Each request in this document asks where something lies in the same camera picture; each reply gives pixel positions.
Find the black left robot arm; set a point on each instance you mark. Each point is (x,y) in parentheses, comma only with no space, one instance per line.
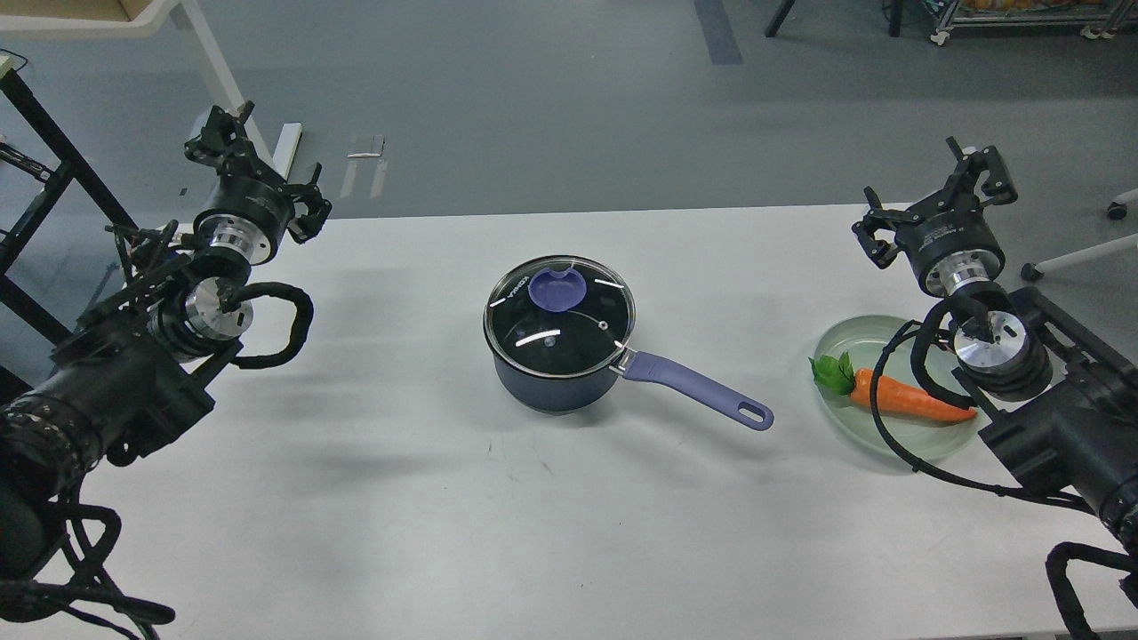
(132,378)

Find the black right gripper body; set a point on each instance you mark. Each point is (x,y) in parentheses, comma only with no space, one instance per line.
(935,241)

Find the dark blue saucepan purple handle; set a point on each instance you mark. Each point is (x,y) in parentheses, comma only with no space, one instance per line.
(564,396)

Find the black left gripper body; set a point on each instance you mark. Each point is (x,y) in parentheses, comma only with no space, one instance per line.
(245,215)

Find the pale green glass plate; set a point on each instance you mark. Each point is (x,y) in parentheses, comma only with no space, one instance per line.
(864,337)

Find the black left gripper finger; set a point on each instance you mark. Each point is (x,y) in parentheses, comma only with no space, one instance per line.
(307,225)
(223,143)

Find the glass pot lid purple knob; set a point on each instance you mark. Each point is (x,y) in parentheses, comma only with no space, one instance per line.
(558,317)

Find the orange toy carrot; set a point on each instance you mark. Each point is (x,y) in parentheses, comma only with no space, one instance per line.
(839,377)

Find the black table frame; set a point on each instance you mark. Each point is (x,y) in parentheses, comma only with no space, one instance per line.
(71,169)

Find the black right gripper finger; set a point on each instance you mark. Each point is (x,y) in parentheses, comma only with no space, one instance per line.
(879,233)
(980,179)

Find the metal wheeled cart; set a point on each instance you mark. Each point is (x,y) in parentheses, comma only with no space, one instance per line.
(1095,20)

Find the white chair base leg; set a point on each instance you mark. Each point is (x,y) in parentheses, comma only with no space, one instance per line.
(1116,210)

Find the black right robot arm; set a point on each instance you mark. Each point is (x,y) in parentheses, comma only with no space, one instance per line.
(1060,402)

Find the white desk frame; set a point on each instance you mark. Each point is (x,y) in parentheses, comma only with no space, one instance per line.
(117,20)

